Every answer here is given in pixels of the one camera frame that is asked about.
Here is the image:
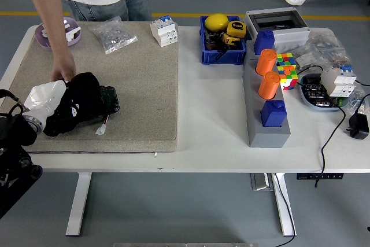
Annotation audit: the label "person's right hand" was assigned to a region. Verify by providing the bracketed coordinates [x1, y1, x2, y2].
[49, 50, 77, 82]

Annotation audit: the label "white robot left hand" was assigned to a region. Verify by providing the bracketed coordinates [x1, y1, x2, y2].
[23, 80, 69, 127]

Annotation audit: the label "black plastic-wrapped panel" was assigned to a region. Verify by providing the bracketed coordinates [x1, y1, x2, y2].
[77, 84, 121, 126]

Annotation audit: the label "black table control panel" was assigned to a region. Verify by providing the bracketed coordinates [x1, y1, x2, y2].
[296, 173, 345, 180]

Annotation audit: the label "purple plastic tray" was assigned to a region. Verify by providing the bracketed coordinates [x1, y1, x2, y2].
[34, 16, 82, 49]

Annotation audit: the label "clear bag of screws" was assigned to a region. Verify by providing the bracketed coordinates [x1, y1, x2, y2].
[88, 15, 138, 55]

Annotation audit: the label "grey-brown felt mat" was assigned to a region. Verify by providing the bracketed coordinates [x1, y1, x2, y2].
[0, 20, 179, 154]

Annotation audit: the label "white circuit breaker blue levers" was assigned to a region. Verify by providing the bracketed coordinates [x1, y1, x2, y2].
[320, 64, 357, 98]
[150, 14, 178, 47]

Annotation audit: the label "white table leg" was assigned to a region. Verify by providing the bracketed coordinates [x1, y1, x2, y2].
[271, 172, 297, 237]
[65, 171, 93, 236]

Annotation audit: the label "blue plastic bin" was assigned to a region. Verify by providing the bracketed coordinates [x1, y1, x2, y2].
[199, 15, 247, 65]

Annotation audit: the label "yellow round object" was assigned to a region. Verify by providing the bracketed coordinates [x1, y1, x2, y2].
[204, 13, 230, 32]

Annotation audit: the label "small yellow black tool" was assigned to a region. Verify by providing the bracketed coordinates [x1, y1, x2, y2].
[221, 32, 241, 46]

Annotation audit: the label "yellow black tape measure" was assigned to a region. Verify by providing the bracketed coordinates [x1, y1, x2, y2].
[227, 20, 248, 39]

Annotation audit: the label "orange cylinder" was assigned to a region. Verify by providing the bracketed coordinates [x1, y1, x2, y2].
[255, 49, 278, 76]
[257, 71, 281, 100]

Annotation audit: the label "blue block with knob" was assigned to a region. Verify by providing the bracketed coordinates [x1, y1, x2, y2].
[253, 29, 275, 56]
[260, 99, 287, 128]

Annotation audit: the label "grey shape sorter base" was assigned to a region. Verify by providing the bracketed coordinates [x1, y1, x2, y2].
[242, 50, 291, 149]

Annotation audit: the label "colourful puzzle cube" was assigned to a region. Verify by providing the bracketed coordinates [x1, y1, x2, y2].
[276, 52, 299, 91]

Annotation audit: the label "grey metal box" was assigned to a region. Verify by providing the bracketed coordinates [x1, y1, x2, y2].
[250, 173, 275, 192]

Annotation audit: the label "light blue tray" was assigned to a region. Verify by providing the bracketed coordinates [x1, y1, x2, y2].
[297, 72, 352, 112]

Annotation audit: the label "black electronic modules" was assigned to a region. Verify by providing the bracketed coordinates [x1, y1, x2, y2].
[302, 75, 339, 108]

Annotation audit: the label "clear bags of parts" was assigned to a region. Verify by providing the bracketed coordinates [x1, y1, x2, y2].
[294, 31, 354, 70]

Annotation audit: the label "clear plastic bag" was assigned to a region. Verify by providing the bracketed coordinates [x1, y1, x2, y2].
[345, 80, 370, 115]

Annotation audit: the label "black power adapter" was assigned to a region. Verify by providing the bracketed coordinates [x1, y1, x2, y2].
[345, 113, 370, 140]

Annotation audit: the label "white connector with red wires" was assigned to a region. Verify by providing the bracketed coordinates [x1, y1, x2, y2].
[95, 115, 110, 136]

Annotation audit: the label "black tool handle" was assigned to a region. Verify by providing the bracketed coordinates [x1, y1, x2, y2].
[215, 47, 231, 61]

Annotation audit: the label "grey electrical enclosure box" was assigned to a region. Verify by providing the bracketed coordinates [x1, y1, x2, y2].
[245, 7, 312, 54]

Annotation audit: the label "long black cord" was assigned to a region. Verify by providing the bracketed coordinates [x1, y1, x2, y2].
[296, 64, 347, 189]

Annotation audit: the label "black hanging cable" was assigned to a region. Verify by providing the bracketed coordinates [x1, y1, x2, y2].
[271, 173, 297, 247]

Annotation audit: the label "black adapter cord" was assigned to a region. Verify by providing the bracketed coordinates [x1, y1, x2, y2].
[356, 94, 370, 116]

